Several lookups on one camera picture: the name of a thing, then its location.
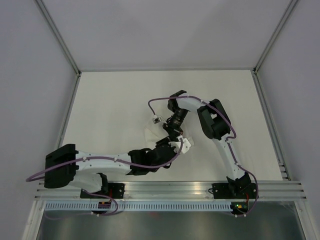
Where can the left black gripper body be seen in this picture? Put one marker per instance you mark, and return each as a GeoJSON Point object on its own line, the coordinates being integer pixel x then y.
{"type": "Point", "coordinates": [165, 141]}

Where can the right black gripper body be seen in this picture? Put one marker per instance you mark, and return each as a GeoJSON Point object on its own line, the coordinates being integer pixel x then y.
{"type": "Point", "coordinates": [176, 121]}

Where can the white cloth napkin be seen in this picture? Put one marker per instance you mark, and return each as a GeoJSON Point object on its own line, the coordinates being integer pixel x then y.
{"type": "Point", "coordinates": [155, 132]}

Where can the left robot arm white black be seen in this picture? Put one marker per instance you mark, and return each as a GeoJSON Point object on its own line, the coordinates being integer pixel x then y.
{"type": "Point", "coordinates": [68, 166]}

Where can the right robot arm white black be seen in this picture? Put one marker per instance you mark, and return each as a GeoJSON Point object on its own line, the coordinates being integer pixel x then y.
{"type": "Point", "coordinates": [216, 126]}

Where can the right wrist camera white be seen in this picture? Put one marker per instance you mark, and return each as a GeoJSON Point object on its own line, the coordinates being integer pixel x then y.
{"type": "Point", "coordinates": [157, 119]}

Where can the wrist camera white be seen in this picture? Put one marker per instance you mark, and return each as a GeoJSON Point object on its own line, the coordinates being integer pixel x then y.
{"type": "Point", "coordinates": [157, 119]}
{"type": "Point", "coordinates": [183, 145]}

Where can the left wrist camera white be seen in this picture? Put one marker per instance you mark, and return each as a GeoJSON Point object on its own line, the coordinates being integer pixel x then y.
{"type": "Point", "coordinates": [183, 145]}

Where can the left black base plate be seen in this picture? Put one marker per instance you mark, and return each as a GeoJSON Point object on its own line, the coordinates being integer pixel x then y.
{"type": "Point", "coordinates": [113, 190]}

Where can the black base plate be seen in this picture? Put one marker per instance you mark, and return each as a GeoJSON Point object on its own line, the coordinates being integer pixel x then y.
{"type": "Point", "coordinates": [232, 191]}
{"type": "Point", "coordinates": [113, 190]}

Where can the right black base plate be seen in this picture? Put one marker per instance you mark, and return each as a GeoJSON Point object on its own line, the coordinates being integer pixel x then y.
{"type": "Point", "coordinates": [232, 191]}

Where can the aluminium front rail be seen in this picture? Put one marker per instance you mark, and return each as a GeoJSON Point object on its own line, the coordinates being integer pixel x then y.
{"type": "Point", "coordinates": [268, 191]}

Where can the aluminium rail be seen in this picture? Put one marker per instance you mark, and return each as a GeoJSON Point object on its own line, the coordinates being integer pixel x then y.
{"type": "Point", "coordinates": [67, 113]}
{"type": "Point", "coordinates": [268, 191]}
{"type": "Point", "coordinates": [271, 127]}

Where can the right side aluminium rail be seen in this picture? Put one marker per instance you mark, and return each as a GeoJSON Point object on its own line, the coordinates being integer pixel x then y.
{"type": "Point", "coordinates": [271, 127]}

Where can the left side aluminium rail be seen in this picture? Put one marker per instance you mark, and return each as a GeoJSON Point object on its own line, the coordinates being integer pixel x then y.
{"type": "Point", "coordinates": [67, 113]}

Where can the white slotted cable duct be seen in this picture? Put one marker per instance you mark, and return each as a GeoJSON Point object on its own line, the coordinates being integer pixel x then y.
{"type": "Point", "coordinates": [161, 206]}

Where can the right aluminium frame post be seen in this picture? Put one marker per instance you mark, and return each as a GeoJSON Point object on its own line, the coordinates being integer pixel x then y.
{"type": "Point", "coordinates": [275, 34]}

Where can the aluminium frame post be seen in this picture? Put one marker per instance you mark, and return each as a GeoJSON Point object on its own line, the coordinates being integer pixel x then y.
{"type": "Point", "coordinates": [57, 35]}
{"type": "Point", "coordinates": [275, 34]}

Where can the left aluminium frame post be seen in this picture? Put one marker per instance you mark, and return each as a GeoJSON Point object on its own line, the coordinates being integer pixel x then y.
{"type": "Point", "coordinates": [57, 35]}

